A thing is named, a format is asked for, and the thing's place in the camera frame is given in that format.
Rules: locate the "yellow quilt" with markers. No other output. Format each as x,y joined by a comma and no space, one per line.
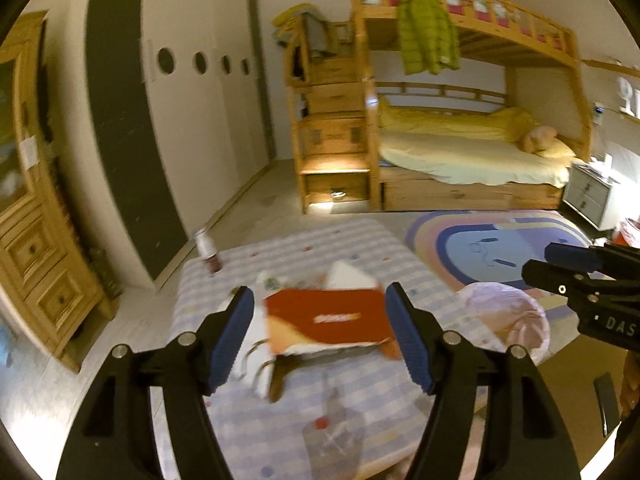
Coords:
509,124

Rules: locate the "red trash bin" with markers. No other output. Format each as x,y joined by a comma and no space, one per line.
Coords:
628,233

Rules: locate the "wooden bed staircase drawers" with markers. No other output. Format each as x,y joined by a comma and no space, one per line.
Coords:
332,112

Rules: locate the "white wardrobe with portholes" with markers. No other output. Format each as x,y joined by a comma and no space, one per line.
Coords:
175,108

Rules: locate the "white paper tag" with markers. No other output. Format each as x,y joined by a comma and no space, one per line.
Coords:
29,152

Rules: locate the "white desk fan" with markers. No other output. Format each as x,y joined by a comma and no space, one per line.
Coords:
626,93

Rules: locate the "wooden bunk bed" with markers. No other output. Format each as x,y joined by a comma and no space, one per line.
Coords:
497,32

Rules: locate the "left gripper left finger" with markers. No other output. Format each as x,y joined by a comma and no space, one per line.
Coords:
112,436

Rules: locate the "pink trash bag bin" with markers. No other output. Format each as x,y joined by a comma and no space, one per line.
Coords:
511,314

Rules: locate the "clear plastic wrapper with label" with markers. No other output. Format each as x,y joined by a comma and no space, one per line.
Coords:
253,367

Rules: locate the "wooden display cabinet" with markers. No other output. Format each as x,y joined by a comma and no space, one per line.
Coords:
47,287

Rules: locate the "pink plush toy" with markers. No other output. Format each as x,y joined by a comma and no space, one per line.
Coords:
538,139

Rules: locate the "pale yellow bed sheet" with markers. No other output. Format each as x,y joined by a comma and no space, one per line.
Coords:
454,160

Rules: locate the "green puffer jacket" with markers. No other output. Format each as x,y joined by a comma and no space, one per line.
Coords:
428,39

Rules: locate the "orange fuzzy glove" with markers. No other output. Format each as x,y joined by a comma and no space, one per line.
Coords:
390,349

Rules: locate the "curved wooden wall shelf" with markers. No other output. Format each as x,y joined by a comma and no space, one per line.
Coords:
613,70

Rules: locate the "rainbow oval rug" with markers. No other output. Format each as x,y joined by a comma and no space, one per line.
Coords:
465,247

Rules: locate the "clothes pile on stairs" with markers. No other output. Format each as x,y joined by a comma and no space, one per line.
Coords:
306,21

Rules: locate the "person right hand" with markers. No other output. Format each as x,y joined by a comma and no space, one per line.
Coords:
630,391

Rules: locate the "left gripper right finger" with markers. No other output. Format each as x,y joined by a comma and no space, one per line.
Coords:
524,436

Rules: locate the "spray bottle with clear cap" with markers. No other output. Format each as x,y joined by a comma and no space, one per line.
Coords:
207,250

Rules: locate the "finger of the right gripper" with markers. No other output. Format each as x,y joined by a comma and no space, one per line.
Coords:
575,257
572,282

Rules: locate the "white bedside nightstand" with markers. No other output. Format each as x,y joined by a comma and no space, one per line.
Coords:
597,199

